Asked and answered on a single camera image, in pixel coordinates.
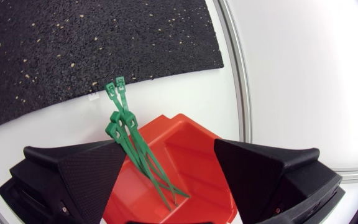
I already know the black speckled mat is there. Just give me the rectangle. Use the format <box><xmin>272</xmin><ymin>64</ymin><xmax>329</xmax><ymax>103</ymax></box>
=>
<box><xmin>0</xmin><ymin>0</ymin><xmax>225</xmax><ymax>136</ymax></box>

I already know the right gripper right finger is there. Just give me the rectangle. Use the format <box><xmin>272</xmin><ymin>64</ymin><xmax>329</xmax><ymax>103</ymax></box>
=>
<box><xmin>213</xmin><ymin>138</ymin><xmax>346</xmax><ymax>224</ymax></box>

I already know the green cable tie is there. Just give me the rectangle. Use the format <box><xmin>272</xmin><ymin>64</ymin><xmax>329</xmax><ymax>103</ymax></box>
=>
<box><xmin>104</xmin><ymin>82</ymin><xmax>127</xmax><ymax>115</ymax></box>
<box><xmin>121</xmin><ymin>111</ymin><xmax>180</xmax><ymax>208</ymax></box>
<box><xmin>104</xmin><ymin>121</ymin><xmax>173</xmax><ymax>213</ymax></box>
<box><xmin>109</xmin><ymin>110</ymin><xmax>191</xmax><ymax>199</ymax></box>
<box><xmin>114</xmin><ymin>76</ymin><xmax>131</xmax><ymax>113</ymax></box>

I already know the red plastic box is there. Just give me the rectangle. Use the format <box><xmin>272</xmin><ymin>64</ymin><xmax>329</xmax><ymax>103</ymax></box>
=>
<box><xmin>102</xmin><ymin>113</ymin><xmax>239</xmax><ymax>224</ymax></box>

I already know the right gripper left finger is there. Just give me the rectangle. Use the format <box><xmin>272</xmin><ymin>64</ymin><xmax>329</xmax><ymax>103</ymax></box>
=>
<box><xmin>0</xmin><ymin>139</ymin><xmax>128</xmax><ymax>224</ymax></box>

